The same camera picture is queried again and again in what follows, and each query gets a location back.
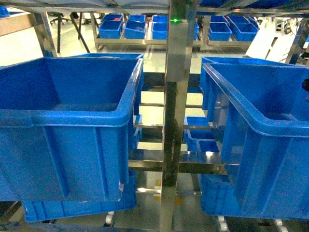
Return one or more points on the stainless steel rack frame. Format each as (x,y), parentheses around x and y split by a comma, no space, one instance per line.
(177,66)

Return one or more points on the upper right large blue bin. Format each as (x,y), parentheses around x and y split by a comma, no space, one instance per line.
(260,118)

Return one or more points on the upper left large blue bin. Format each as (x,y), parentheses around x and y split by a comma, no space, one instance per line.
(66,127)

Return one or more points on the background rack of small bins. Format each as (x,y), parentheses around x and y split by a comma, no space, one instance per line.
(137,31)

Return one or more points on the lower right blue bin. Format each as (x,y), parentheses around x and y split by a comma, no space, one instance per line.
(217,196)

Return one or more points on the large blue bin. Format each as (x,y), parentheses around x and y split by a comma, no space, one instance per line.
(66,127)
(260,118)

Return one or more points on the lower left blue bin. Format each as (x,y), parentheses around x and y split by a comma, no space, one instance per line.
(48,210)

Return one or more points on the dark gripper tip at edge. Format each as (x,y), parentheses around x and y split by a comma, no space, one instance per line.
(305,86)

